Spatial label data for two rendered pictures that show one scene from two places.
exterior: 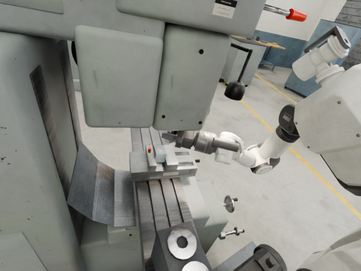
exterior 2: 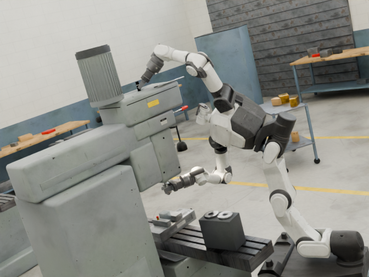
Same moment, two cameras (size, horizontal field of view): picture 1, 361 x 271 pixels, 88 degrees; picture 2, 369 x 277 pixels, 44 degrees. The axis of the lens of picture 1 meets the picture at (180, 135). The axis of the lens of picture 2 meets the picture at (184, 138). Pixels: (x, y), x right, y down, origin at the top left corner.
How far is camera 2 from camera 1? 234 cm
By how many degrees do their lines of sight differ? 29
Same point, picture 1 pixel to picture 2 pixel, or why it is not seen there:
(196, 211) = not seen: hidden behind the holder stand
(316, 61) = (202, 116)
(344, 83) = (212, 120)
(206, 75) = (169, 145)
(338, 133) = (224, 133)
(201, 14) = (158, 127)
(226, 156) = (202, 177)
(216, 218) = not seen: hidden behind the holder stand
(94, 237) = not seen: outside the picture
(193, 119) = (175, 167)
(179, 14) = (153, 131)
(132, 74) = (148, 159)
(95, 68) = (138, 163)
